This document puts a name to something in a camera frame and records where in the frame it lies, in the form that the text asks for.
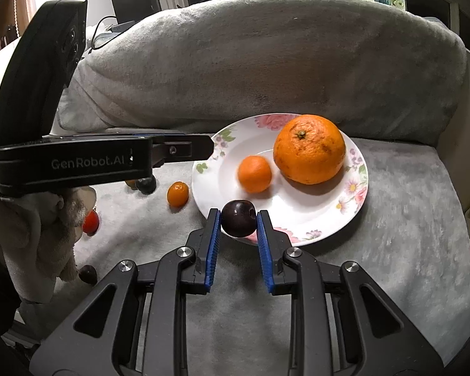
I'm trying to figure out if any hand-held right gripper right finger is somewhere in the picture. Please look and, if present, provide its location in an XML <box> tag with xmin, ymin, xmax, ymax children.
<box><xmin>256</xmin><ymin>209</ymin><xmax>443</xmax><ymax>376</ymax></box>

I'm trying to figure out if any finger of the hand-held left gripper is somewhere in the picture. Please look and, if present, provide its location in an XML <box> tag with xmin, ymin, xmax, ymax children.
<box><xmin>153</xmin><ymin>134</ymin><xmax>214</xmax><ymax>169</ymax></box>

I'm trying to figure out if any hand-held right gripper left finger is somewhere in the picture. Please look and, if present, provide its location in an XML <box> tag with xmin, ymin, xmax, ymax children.
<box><xmin>29</xmin><ymin>208</ymin><xmax>222</xmax><ymax>376</ymax></box>

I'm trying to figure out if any dark purple plum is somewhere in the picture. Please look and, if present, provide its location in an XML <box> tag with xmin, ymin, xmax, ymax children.
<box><xmin>78</xmin><ymin>265</ymin><xmax>98</xmax><ymax>286</ymax></box>
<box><xmin>136</xmin><ymin>177</ymin><xmax>157</xmax><ymax>195</ymax></box>
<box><xmin>220</xmin><ymin>200</ymin><xmax>258</xmax><ymax>238</ymax></box>

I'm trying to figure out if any orange kumquat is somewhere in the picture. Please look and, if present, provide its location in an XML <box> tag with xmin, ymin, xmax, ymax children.
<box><xmin>167</xmin><ymin>181</ymin><xmax>190</xmax><ymax>208</ymax></box>

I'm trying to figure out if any white floral plate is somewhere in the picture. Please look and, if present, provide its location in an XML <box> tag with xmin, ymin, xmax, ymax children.
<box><xmin>191</xmin><ymin>113</ymin><xmax>369</xmax><ymax>247</ymax></box>

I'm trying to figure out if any small tangerine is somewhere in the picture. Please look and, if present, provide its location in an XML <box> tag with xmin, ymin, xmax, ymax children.
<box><xmin>238</xmin><ymin>155</ymin><xmax>273</xmax><ymax>194</ymax></box>

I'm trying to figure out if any large rough-skinned orange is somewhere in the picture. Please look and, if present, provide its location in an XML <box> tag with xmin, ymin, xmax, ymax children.
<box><xmin>273</xmin><ymin>114</ymin><xmax>346</xmax><ymax>185</ymax></box>

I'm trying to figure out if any grey fleece pillow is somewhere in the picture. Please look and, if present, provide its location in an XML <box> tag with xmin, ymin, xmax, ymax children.
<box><xmin>57</xmin><ymin>0</ymin><xmax>467</xmax><ymax>147</ymax></box>

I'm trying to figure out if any red cherry tomato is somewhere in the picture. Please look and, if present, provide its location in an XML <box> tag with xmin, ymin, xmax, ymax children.
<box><xmin>82</xmin><ymin>209</ymin><xmax>100</xmax><ymax>236</ymax></box>

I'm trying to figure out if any grey fleece blanket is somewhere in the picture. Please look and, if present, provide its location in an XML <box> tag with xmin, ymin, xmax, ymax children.
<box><xmin>16</xmin><ymin>133</ymin><xmax>470</xmax><ymax>376</ymax></box>

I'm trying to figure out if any black cable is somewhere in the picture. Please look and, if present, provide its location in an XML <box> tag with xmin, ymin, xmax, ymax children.
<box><xmin>89</xmin><ymin>16</ymin><xmax>120</xmax><ymax>51</ymax></box>

